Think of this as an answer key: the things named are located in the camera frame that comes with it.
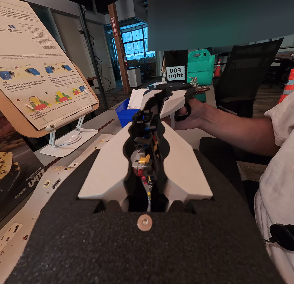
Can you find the large orange traffic cone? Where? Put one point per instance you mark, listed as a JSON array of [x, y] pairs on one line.
[[288, 88]]

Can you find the lego car chassis model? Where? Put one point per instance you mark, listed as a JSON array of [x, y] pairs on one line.
[[144, 146]]

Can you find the person's right forearm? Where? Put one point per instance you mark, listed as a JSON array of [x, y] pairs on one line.
[[241, 132]]

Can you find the black mesh office chair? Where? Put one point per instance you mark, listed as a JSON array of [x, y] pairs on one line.
[[243, 81]]

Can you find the black pole stand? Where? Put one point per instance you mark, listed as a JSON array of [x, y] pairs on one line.
[[93, 58]]

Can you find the person's right hand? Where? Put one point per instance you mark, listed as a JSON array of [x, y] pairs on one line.
[[195, 118]]

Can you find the white cabinet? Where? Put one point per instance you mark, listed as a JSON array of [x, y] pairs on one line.
[[134, 77]]

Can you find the blue plastic bin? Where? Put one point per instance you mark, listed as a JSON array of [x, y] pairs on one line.
[[125, 117]]

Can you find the black wooden desk lamp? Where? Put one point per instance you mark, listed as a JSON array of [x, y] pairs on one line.
[[164, 74]]

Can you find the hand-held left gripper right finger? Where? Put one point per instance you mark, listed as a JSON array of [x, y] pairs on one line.
[[186, 171]]

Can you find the paned window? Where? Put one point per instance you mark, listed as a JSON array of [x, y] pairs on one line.
[[134, 42]]

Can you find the small orange traffic cone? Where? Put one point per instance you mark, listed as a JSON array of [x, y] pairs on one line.
[[217, 69]]

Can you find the teal felt bag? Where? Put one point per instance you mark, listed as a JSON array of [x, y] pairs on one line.
[[199, 65]]

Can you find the lego instruction booklet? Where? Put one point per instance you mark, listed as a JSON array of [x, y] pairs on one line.
[[34, 196]]

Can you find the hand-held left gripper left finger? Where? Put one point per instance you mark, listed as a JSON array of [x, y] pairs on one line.
[[108, 169]]

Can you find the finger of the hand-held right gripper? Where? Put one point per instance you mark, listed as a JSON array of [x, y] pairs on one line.
[[147, 97], [174, 102]]

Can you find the printed instruction sheet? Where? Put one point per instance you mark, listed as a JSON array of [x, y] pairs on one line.
[[34, 70]]

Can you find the dark lego set box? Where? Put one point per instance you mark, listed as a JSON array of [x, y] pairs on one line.
[[18, 169]]

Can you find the white paper bags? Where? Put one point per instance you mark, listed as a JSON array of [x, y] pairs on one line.
[[135, 100]]

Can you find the wooden post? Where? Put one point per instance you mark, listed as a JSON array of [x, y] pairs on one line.
[[119, 47]]

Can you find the brown flat bar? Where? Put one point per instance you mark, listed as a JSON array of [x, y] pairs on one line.
[[203, 89]]

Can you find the dark green tablet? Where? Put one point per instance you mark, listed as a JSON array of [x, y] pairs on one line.
[[200, 96]]

